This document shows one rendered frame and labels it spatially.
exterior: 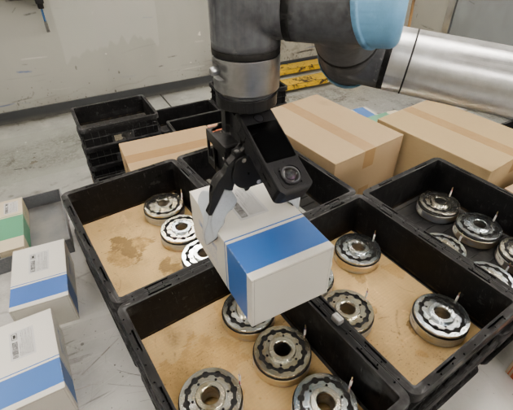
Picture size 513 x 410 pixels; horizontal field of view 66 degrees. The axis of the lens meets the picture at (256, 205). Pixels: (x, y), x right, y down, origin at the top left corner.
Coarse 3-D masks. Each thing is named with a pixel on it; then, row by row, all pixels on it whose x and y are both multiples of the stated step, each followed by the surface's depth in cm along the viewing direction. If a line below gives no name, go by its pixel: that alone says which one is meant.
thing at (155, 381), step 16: (192, 272) 75; (160, 288) 72; (128, 304) 69; (128, 320) 66; (128, 336) 64; (144, 352) 62; (144, 368) 60; (160, 384) 58; (160, 400) 56; (400, 400) 56
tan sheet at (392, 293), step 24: (336, 240) 96; (336, 264) 90; (384, 264) 90; (336, 288) 84; (360, 288) 84; (384, 288) 84; (408, 288) 84; (384, 312) 79; (408, 312) 79; (384, 336) 75; (408, 336) 75; (408, 360) 71; (432, 360) 71
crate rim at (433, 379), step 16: (336, 208) 90; (400, 224) 86; (448, 256) 78; (496, 288) 72; (320, 304) 69; (512, 304) 69; (496, 320) 66; (352, 336) 64; (480, 336) 64; (368, 352) 62; (464, 352) 62; (384, 368) 60; (448, 368) 60; (400, 384) 58; (432, 384) 58; (416, 400) 57
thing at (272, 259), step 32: (192, 192) 59; (256, 192) 59; (224, 224) 53; (256, 224) 53; (288, 224) 53; (224, 256) 53; (256, 256) 49; (288, 256) 49; (320, 256) 50; (256, 288) 47; (288, 288) 50; (320, 288) 54; (256, 320) 51
